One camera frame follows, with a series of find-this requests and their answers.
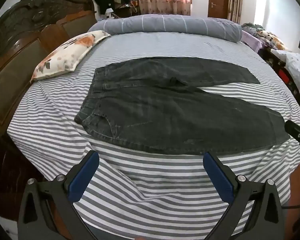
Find grey striped bed sheet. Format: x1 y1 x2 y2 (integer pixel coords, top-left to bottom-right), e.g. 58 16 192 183
7 31 300 240

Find dark grey denim pants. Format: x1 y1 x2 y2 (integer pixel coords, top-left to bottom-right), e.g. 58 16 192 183
74 57 291 155

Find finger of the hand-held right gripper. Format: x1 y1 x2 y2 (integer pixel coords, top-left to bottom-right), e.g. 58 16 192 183
284 120 300 159

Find pile of mixed clothes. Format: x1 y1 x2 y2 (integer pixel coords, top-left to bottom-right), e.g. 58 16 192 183
241 23 288 52

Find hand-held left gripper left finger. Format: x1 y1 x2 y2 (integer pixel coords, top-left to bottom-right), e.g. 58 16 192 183
17 150 100 240

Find beige patterned curtain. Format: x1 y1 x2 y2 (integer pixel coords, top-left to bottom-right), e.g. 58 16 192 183
227 0 250 24

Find dark wooden carved headboard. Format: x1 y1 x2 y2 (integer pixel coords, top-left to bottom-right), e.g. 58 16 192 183
0 0 98 222

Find white dotted cloth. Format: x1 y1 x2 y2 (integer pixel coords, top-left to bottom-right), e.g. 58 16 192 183
271 49 300 110

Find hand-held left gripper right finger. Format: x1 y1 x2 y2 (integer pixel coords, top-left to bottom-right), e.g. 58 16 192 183
202 151 285 240

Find floral pillow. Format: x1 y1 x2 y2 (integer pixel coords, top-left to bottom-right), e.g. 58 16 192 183
30 30 111 82

